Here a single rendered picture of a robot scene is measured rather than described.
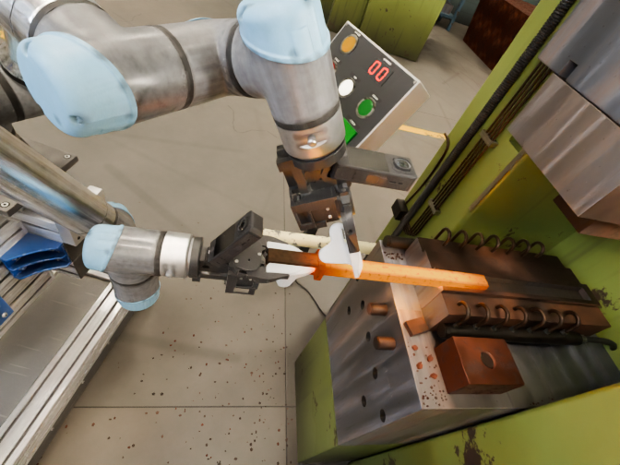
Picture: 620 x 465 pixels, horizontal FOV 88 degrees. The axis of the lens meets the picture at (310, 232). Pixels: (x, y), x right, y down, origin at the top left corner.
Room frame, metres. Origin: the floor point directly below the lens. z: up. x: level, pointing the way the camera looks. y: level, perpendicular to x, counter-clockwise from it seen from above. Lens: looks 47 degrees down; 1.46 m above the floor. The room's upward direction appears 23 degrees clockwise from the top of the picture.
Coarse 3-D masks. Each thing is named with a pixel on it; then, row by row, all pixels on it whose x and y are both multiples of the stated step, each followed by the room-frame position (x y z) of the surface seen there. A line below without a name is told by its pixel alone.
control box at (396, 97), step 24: (336, 48) 1.03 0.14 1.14; (360, 48) 0.99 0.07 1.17; (336, 72) 0.97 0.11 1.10; (360, 72) 0.93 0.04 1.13; (384, 72) 0.90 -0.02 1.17; (408, 72) 0.88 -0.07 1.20; (360, 96) 0.88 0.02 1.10; (384, 96) 0.85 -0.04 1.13; (408, 96) 0.83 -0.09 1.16; (360, 120) 0.83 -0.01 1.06; (384, 120) 0.81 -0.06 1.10; (360, 144) 0.78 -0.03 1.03
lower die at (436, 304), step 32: (416, 256) 0.54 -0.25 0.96; (448, 256) 0.54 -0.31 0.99; (480, 256) 0.60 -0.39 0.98; (512, 256) 0.64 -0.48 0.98; (544, 256) 0.70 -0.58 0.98; (416, 288) 0.48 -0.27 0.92; (448, 288) 0.44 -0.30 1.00; (448, 320) 0.39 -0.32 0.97; (480, 320) 0.42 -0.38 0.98; (512, 320) 0.44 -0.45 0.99; (576, 320) 0.51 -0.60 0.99
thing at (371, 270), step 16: (272, 256) 0.33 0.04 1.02; (288, 256) 0.34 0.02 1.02; (304, 256) 0.36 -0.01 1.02; (320, 272) 0.34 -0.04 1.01; (336, 272) 0.36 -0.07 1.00; (352, 272) 0.38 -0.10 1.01; (368, 272) 0.39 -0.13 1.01; (384, 272) 0.40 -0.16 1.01; (400, 272) 0.42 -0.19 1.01; (416, 272) 0.44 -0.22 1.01; (432, 272) 0.45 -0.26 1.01; (448, 272) 0.47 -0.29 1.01; (480, 288) 0.48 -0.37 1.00
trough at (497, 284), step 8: (488, 280) 0.52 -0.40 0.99; (496, 280) 0.53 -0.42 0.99; (504, 280) 0.54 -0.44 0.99; (512, 280) 0.54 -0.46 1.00; (520, 280) 0.55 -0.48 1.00; (488, 288) 0.50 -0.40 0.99; (496, 288) 0.51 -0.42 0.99; (504, 288) 0.52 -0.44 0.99; (512, 288) 0.53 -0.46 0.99; (520, 288) 0.54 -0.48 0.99; (528, 288) 0.55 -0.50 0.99; (536, 288) 0.56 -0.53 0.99; (544, 288) 0.57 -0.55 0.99; (552, 288) 0.58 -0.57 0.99; (560, 288) 0.59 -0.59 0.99; (568, 288) 0.60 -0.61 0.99; (576, 288) 0.61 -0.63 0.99; (560, 296) 0.57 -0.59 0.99; (568, 296) 0.58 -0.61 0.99; (576, 296) 0.59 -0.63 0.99; (584, 296) 0.60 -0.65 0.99
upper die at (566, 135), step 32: (544, 96) 0.56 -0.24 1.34; (576, 96) 0.51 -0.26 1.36; (512, 128) 0.56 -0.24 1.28; (544, 128) 0.52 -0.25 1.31; (576, 128) 0.48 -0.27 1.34; (608, 128) 0.45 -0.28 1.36; (544, 160) 0.48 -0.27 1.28; (576, 160) 0.45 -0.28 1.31; (608, 160) 0.42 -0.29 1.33; (576, 192) 0.41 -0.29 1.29; (608, 192) 0.39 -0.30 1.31
